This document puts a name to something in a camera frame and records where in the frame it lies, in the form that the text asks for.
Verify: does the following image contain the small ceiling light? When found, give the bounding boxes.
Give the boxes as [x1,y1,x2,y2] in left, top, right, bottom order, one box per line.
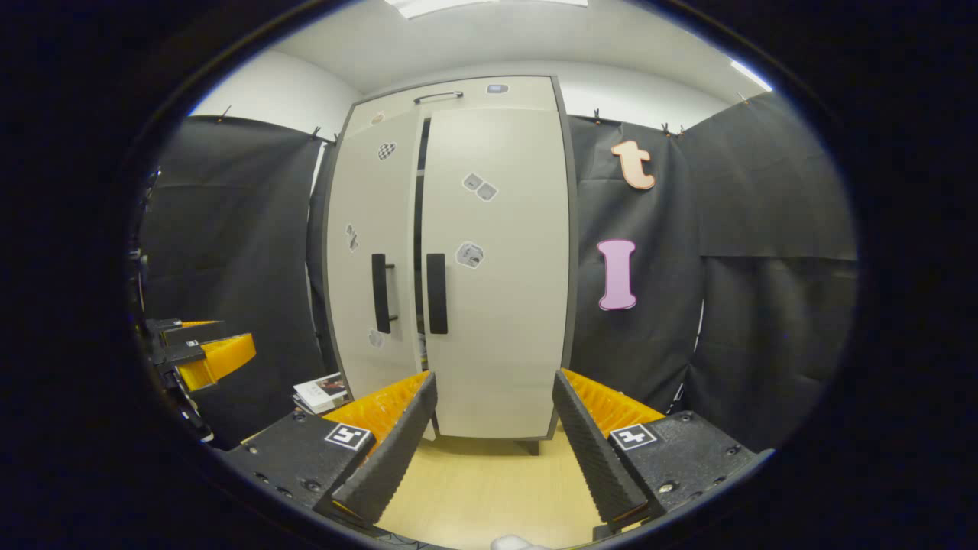
[730,60,772,92]

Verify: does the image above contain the paper booklet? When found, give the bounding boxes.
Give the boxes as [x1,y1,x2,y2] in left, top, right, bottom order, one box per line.
[293,372,354,416]

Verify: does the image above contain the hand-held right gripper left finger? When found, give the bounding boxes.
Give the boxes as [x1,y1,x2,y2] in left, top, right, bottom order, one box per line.
[218,372,438,528]

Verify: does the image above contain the grey shoe cabinet door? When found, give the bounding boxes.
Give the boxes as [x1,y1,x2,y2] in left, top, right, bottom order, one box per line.
[327,107,423,402]
[420,105,570,440]

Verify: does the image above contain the grey shoe cabinet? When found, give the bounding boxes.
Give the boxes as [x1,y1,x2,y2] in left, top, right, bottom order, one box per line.
[321,74,579,457]

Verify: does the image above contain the long ceiling light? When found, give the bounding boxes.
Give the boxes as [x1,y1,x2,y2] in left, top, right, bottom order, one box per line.
[384,0,589,20]

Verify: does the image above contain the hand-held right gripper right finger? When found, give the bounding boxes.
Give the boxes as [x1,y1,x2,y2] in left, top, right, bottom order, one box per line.
[552,368,774,533]

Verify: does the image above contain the black door handle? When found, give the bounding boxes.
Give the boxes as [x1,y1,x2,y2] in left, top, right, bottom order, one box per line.
[426,254,449,335]
[371,254,398,335]

